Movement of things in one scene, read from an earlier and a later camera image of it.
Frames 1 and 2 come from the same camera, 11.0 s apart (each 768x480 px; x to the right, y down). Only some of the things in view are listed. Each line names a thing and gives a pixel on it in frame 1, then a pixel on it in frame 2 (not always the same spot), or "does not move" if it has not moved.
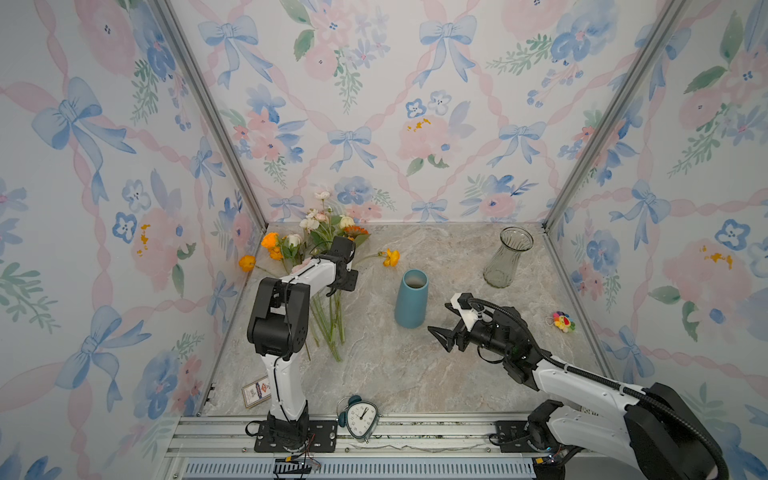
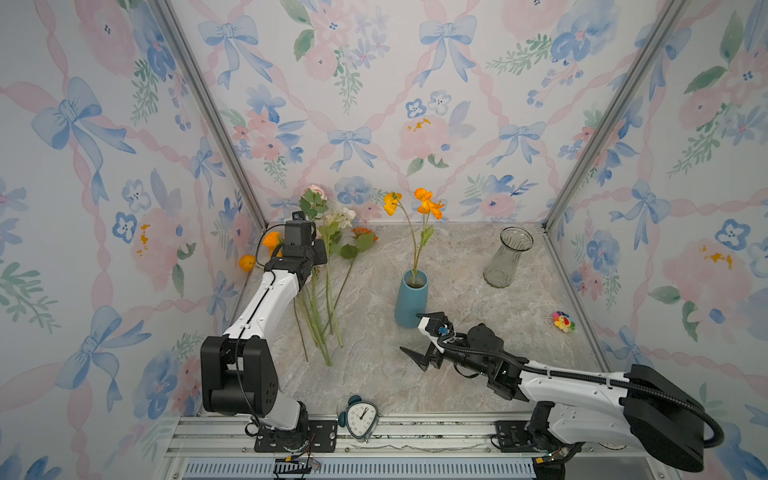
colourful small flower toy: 563,322 does not move
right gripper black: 462,336 → 435,354
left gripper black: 345,279 → 318,253
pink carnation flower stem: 327,323 → 313,204
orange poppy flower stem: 390,259 → 427,207
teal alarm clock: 360,417 does not move
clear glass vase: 499,271 does not move
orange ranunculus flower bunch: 269,241 does not move
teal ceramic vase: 412,297 does not move
